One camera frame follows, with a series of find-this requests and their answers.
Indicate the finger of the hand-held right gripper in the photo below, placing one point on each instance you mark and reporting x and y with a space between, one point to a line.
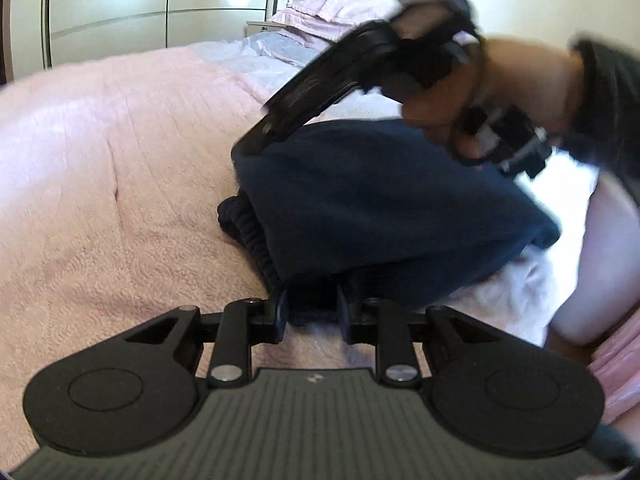
320 80

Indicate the white cloth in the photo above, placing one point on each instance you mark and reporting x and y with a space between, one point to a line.
600 260

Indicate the light blue bed sheet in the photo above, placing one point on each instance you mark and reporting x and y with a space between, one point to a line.
280 60

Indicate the white wardrobe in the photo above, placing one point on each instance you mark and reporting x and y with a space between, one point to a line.
125 5

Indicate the pink fleece blanket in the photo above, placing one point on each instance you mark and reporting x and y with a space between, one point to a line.
125 185

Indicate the glossy pink cloth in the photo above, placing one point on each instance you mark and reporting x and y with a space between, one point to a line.
617 375

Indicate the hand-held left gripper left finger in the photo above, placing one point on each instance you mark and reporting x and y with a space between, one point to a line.
281 311

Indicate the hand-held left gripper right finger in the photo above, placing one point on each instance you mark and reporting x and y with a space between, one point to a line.
345 311

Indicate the white nightstand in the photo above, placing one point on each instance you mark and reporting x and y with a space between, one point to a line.
260 26

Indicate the pink pillow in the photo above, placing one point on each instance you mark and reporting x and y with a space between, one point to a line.
335 12

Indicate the navy blue pants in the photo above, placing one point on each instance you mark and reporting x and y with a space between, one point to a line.
380 205

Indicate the person's right forearm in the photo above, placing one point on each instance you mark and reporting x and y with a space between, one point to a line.
610 105

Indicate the person's right hand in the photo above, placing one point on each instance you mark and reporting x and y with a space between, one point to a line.
525 80

